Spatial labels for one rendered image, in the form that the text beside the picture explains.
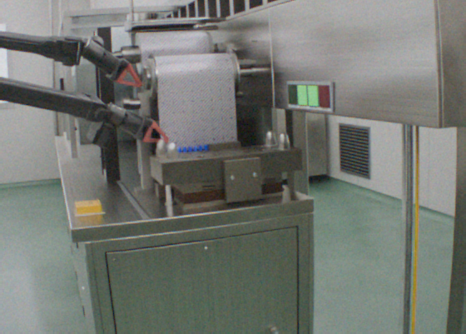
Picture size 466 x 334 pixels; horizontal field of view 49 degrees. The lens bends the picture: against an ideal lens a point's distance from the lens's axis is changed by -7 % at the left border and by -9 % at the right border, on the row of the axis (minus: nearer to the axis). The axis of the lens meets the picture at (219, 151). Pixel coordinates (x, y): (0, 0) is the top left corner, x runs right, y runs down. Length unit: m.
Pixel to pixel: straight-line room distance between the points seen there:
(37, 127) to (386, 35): 6.33
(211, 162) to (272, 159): 0.17
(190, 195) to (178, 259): 0.18
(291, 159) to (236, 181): 0.18
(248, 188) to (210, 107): 0.30
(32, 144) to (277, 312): 5.88
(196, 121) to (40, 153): 5.64
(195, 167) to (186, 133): 0.21
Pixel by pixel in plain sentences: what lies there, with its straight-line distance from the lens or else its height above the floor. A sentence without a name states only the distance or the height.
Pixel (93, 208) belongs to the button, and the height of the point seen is 0.92.
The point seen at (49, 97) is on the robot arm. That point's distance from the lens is 1.46.
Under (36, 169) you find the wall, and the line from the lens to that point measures 7.24.
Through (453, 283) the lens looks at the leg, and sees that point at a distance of 1.28.
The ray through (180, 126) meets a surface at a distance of 1.65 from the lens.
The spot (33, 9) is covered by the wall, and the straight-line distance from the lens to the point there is 7.23.
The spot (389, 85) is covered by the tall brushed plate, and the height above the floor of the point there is 1.22.
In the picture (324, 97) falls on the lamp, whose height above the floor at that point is 1.18.
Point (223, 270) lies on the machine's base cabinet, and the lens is 1.49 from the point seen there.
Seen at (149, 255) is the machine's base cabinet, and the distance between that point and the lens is 1.43.
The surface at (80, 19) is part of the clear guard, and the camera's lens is 2.65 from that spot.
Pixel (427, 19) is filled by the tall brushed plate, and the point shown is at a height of 1.34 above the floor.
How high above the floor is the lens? 1.25
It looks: 8 degrees down
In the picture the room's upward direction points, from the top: 3 degrees counter-clockwise
